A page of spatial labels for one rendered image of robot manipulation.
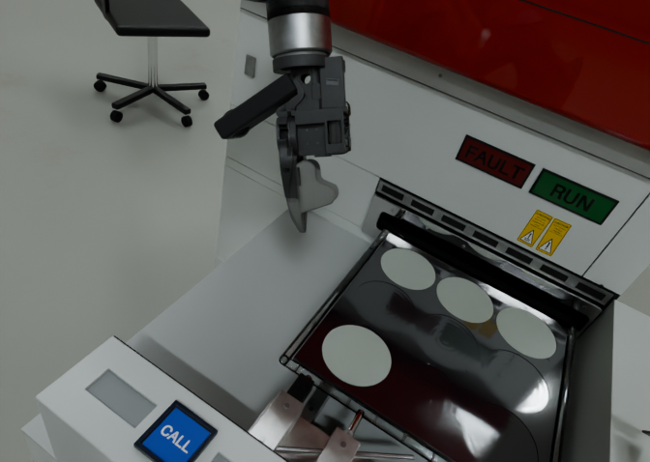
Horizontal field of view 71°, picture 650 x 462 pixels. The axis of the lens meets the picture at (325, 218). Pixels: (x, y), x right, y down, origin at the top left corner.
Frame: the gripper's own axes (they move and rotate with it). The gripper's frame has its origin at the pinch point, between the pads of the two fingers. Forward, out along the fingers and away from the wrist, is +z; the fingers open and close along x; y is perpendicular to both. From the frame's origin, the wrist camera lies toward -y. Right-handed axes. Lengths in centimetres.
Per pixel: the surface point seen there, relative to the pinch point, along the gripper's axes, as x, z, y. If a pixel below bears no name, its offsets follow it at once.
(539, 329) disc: 19.7, 23.0, 35.5
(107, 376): -15.7, 13.1, -18.2
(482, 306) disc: 20.0, 19.2, 26.4
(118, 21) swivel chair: 168, -75, -121
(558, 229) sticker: 22.2, 6.7, 39.0
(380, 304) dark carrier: 13.2, 16.1, 9.7
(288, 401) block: -6.7, 21.0, -1.2
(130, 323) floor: 85, 49, -82
